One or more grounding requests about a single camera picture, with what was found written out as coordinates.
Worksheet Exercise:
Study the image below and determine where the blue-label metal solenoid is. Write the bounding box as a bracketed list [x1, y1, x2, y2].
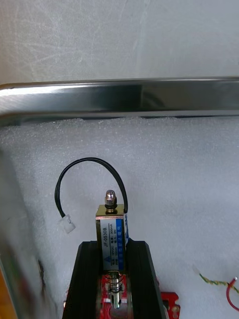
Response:
[54, 157, 131, 310]

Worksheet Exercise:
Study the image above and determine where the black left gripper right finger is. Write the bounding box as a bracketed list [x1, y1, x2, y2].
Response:
[125, 238, 167, 319]

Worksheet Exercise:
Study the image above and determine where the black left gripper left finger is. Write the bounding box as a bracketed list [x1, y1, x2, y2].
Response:
[62, 241, 104, 319]

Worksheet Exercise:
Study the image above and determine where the yellow-orange plastic bin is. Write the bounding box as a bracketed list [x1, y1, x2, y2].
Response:
[0, 269, 16, 319]

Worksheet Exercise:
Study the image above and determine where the green-yellow twisted wire harness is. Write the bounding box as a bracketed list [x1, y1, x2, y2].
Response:
[192, 265, 239, 295]

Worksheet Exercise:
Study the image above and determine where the steel tray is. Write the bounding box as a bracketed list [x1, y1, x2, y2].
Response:
[0, 76, 239, 319]

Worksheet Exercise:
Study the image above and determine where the white foam sheet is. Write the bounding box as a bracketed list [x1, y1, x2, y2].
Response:
[0, 116, 239, 319]

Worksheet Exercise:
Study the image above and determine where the round red circuit board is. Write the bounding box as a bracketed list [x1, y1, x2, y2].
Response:
[63, 273, 181, 319]

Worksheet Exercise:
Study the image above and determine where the red wire harness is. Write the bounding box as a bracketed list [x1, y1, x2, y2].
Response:
[226, 277, 239, 312]

